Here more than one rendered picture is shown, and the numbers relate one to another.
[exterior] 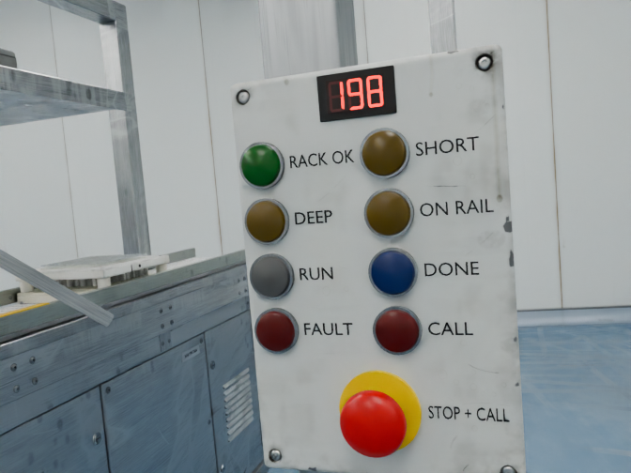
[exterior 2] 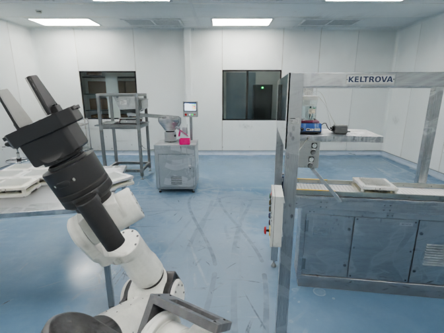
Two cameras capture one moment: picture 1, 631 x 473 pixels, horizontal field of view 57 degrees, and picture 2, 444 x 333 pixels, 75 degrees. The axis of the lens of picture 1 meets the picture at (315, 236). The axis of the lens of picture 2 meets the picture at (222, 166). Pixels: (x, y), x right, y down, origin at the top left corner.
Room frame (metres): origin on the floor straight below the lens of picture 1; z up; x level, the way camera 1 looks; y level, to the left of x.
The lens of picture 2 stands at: (-0.12, -1.28, 1.55)
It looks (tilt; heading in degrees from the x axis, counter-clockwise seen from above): 15 degrees down; 79
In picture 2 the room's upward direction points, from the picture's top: straight up
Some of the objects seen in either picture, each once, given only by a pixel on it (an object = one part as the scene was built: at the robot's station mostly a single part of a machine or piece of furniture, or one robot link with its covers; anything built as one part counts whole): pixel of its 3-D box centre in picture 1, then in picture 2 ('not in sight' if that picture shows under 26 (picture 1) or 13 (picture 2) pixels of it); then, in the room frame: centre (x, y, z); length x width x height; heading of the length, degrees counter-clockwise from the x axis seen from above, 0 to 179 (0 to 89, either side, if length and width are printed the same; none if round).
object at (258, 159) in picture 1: (260, 165); not in sight; (0.38, 0.03, 1.03); 0.03 x 0.01 x 0.03; 71
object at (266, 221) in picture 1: (265, 221); not in sight; (0.38, 0.03, 0.99); 0.03 x 0.01 x 0.03; 71
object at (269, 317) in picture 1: (275, 331); not in sight; (0.38, 0.03, 0.92); 0.03 x 0.01 x 0.03; 71
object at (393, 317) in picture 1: (396, 330); not in sight; (0.35, -0.04, 0.92); 0.03 x 0.01 x 0.03; 71
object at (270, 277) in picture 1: (270, 277); not in sight; (0.38, 0.03, 0.96); 0.03 x 0.01 x 0.03; 71
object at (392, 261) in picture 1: (392, 272); not in sight; (0.35, -0.04, 0.96); 0.03 x 0.01 x 0.03; 71
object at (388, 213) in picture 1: (388, 213); not in sight; (0.35, -0.04, 0.99); 0.03 x 0.01 x 0.03; 71
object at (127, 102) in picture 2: not in sight; (138, 137); (-0.62, 3.96, 0.75); 1.43 x 1.06 x 1.50; 169
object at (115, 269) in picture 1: (96, 267); (374, 183); (1.38, 0.52, 0.88); 0.25 x 0.24 x 0.02; 70
